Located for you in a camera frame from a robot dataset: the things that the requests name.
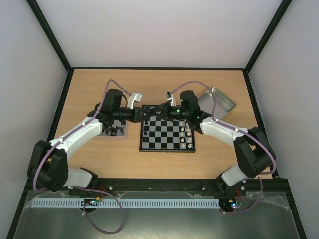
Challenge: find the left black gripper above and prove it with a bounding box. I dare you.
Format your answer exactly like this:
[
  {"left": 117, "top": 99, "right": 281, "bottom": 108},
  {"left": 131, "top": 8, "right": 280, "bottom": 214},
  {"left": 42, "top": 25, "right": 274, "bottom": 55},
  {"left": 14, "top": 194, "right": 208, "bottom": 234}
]
[{"left": 114, "top": 106, "right": 152, "bottom": 123}]

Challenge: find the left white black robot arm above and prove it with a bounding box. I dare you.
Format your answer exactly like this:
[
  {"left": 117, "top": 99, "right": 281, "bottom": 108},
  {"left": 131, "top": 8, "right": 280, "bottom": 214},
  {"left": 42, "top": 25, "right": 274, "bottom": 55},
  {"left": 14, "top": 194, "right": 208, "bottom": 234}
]
[{"left": 27, "top": 89, "right": 146, "bottom": 192}]

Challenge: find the black aluminium frame rail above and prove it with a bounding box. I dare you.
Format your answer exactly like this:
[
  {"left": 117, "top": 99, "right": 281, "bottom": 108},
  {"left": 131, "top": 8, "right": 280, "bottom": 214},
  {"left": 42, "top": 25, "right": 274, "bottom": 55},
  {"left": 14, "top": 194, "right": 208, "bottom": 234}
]
[{"left": 24, "top": 177, "right": 290, "bottom": 197}]

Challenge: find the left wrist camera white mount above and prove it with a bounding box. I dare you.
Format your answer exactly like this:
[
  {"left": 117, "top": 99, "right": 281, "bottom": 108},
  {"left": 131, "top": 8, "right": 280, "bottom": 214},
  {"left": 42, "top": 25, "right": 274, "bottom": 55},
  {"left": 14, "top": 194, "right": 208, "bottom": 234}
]
[{"left": 127, "top": 93, "right": 143, "bottom": 109}]

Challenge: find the pink tin with black pieces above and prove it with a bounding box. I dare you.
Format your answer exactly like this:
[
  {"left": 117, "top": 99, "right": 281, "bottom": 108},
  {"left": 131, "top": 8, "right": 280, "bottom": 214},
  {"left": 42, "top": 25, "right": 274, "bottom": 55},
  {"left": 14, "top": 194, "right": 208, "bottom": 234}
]
[{"left": 97, "top": 120, "right": 127, "bottom": 140}]

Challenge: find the black silver chess board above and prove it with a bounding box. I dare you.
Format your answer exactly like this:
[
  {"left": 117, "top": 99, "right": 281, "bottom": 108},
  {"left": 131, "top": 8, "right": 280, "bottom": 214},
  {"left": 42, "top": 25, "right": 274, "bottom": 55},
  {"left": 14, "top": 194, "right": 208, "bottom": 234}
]
[{"left": 139, "top": 116, "right": 196, "bottom": 153}]

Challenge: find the purple cable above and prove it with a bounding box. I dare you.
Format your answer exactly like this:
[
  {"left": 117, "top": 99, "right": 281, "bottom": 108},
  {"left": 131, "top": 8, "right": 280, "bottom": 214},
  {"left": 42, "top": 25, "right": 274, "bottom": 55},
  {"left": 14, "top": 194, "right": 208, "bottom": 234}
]
[
  {"left": 166, "top": 80, "right": 278, "bottom": 215},
  {"left": 32, "top": 79, "right": 133, "bottom": 234}
]

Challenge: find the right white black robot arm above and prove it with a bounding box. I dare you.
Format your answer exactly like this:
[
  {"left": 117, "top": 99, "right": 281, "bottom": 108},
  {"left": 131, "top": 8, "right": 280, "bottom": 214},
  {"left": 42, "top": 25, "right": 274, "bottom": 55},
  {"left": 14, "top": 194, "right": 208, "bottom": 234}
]
[{"left": 145, "top": 90, "right": 276, "bottom": 195}]

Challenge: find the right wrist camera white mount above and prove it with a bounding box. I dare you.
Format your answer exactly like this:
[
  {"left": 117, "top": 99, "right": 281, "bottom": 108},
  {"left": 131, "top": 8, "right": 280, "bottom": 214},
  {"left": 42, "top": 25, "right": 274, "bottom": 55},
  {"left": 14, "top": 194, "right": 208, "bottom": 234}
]
[{"left": 166, "top": 91, "right": 176, "bottom": 106}]

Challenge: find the gold silver empty tin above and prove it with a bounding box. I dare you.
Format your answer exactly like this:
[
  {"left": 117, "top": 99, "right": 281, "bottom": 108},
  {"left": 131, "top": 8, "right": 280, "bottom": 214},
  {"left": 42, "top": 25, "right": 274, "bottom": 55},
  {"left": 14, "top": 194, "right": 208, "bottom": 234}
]
[{"left": 198, "top": 87, "right": 236, "bottom": 120}]

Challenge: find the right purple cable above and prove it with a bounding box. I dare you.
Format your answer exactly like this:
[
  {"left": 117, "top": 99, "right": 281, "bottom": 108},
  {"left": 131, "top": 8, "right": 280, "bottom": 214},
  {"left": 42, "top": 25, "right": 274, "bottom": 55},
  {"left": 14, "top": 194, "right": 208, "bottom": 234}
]
[{"left": 166, "top": 80, "right": 278, "bottom": 215}]

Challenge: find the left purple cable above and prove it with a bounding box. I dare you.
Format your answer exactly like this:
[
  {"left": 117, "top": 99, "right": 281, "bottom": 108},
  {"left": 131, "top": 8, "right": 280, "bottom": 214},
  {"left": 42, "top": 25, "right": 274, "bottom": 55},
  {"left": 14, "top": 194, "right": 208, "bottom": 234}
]
[{"left": 32, "top": 79, "right": 133, "bottom": 234}]

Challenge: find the light blue slotted cable duct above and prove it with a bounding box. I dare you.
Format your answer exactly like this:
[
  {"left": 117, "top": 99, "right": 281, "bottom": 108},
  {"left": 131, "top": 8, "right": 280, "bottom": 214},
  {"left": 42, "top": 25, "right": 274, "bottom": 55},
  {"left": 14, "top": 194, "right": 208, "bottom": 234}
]
[{"left": 31, "top": 198, "right": 220, "bottom": 209}]

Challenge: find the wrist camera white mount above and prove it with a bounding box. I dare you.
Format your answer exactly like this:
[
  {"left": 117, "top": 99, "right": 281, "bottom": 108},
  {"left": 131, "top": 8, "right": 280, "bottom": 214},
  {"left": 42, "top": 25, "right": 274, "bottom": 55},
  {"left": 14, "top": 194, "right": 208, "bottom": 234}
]
[
  {"left": 166, "top": 91, "right": 176, "bottom": 106},
  {"left": 127, "top": 93, "right": 143, "bottom": 109}
]

